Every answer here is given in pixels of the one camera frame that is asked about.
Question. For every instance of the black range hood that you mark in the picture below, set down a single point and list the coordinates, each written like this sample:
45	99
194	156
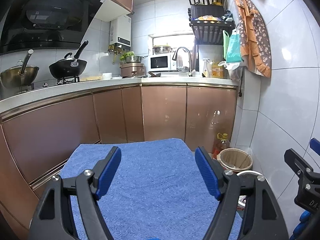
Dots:
46	24

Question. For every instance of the chrome kitchen faucet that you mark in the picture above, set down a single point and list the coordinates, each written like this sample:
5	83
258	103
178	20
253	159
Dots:
182	57

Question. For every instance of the black wok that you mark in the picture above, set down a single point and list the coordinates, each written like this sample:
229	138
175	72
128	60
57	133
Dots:
69	66

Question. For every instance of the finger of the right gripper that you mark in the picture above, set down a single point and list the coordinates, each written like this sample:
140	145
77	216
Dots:
315	145

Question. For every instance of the white rimmed trash bin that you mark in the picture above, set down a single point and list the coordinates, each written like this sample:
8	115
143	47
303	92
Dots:
246	174

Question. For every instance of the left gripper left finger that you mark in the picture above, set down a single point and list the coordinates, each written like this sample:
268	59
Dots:
53	217

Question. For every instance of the teal plastic bag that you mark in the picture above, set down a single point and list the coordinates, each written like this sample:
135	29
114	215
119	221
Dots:
233	53

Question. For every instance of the cooking oil bottle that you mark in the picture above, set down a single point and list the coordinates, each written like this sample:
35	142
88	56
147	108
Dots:
221	143

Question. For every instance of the wooden bucket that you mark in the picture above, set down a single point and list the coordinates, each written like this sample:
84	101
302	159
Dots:
235	159

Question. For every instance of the brown kitchen cabinet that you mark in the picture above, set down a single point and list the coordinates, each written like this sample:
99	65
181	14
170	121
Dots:
40	131

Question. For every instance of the yellow juice bottle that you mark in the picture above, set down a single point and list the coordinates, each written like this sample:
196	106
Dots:
217	70

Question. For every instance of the green potted vegetable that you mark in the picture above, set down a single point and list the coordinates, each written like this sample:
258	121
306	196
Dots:
126	54

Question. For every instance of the white microwave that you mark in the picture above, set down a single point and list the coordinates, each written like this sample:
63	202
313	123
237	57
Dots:
161	63

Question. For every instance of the brass pot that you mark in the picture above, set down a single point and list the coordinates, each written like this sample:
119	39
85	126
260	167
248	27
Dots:
19	76

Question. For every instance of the right blue white gloved hand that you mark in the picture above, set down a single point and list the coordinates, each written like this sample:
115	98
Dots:
303	222

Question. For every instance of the orange floral apron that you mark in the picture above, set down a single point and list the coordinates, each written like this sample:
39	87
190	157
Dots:
254	42

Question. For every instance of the brown rice cooker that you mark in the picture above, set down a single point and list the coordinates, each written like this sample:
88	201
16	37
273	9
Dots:
132	69

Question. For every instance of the blue towel mat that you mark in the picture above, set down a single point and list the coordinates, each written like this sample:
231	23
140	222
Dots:
157	193

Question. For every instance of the black dish rack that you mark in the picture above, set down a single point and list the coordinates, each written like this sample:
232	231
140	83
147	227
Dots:
209	20

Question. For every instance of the white water heater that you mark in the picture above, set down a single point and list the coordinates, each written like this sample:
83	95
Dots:
120	33

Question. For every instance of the white spray bottle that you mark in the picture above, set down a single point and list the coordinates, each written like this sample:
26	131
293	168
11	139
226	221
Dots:
206	68

